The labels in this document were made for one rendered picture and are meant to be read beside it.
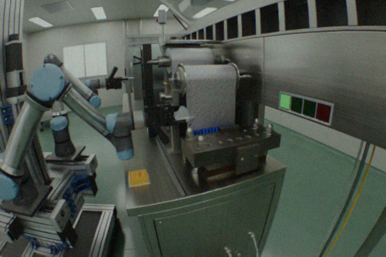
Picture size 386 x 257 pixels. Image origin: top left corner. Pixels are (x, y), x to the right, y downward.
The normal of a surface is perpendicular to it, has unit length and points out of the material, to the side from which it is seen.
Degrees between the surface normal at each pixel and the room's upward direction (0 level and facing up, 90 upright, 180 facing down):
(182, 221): 90
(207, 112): 90
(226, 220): 90
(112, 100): 90
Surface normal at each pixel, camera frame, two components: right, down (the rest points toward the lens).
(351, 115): -0.94, 0.11
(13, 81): 0.13, 0.25
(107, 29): 0.34, 0.23
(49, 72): 0.66, 0.08
